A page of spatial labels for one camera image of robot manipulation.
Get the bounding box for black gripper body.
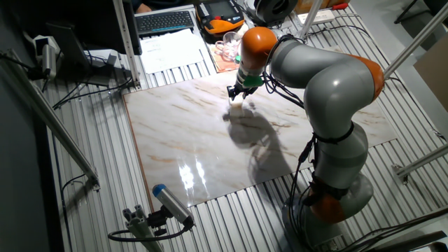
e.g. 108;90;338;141
230;82;259;96

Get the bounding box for orange and white cloth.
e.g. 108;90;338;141
209;44;241;74

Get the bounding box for clear glass jug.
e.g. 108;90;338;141
214;31;242;63

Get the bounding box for orange and black teach pendant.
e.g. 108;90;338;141
195;0;246;36

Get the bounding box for white paper sheet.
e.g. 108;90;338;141
139;28;206;75

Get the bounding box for marble pattern board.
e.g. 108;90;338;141
122;44;398;213

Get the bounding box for black round reel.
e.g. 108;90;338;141
252;0;299;29

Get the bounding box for black computer keyboard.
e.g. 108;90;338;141
134;10;195;36

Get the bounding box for brown cardboard box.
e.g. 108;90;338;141
293;0;351;15

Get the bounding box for white power strip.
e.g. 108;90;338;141
297;9;336;25

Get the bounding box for short aluminium profile stub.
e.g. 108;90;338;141
122;204;165;252

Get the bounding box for black monitor stand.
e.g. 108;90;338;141
45;21;123;88

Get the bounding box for black computer monitor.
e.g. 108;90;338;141
20;0;143;57

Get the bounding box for long slanted aluminium beam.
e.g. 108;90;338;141
0;48;101;192

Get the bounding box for brown cardboard panel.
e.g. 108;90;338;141
412;33;448;113

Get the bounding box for black office chair base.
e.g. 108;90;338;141
393;0;448;25

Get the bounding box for black flat bar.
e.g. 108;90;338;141
363;230;448;252

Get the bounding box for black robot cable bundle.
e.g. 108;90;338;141
262;34;318;252

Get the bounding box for aluminium frame post by power strip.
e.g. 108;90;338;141
297;0;323;39

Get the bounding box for aluminium frame post by monitor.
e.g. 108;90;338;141
111;0;141;88

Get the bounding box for silver camera with blue cap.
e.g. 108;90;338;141
152;183;195;228

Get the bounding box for black monitor cables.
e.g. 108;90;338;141
52;75;134;110

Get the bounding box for black camera clamp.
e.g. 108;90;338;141
146;206;172;237

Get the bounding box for black camera cable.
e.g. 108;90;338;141
107;223;193;243

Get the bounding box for slanted aluminium beam with bracket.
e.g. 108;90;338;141
381;1;448;81

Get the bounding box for silver camera on white mount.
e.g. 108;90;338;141
33;34;60;80

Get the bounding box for low aluminium beam with bracket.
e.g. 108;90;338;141
391;143;448;186

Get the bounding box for thin black hanging cable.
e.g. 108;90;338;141
61;173;87;252

